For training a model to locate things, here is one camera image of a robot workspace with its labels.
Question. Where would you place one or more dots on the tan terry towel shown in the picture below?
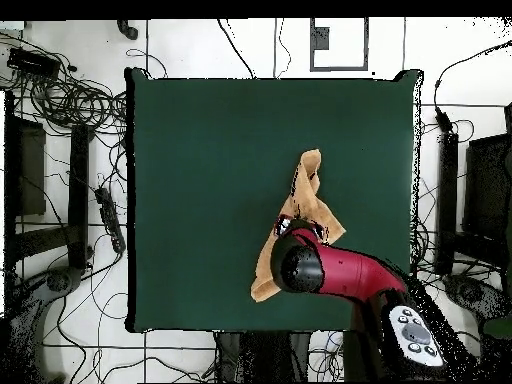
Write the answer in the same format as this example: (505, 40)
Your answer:
(306, 192)

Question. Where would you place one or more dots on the dark square block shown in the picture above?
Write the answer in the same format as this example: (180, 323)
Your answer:
(320, 38)

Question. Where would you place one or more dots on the green object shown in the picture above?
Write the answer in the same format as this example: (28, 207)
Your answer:
(498, 328)

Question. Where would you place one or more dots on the black hook-shaped object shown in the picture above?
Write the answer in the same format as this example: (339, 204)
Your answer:
(130, 32)

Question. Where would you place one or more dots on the black adapter box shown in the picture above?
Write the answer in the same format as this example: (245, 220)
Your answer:
(32, 62)

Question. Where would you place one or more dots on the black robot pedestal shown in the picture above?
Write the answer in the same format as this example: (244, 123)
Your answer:
(264, 356)

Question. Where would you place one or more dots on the grey rectangular frame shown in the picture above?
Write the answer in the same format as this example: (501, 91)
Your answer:
(339, 68)

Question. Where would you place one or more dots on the dark stand base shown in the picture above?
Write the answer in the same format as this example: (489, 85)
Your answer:
(60, 280)
(470, 292)

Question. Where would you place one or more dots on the dark green table cloth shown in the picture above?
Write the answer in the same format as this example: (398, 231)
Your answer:
(192, 200)

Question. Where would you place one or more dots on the black frame stand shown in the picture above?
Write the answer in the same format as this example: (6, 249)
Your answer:
(447, 192)
(78, 192)

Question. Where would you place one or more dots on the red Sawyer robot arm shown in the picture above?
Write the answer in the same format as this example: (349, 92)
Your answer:
(352, 272)

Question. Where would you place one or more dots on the black power strip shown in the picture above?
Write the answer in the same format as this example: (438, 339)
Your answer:
(110, 218)

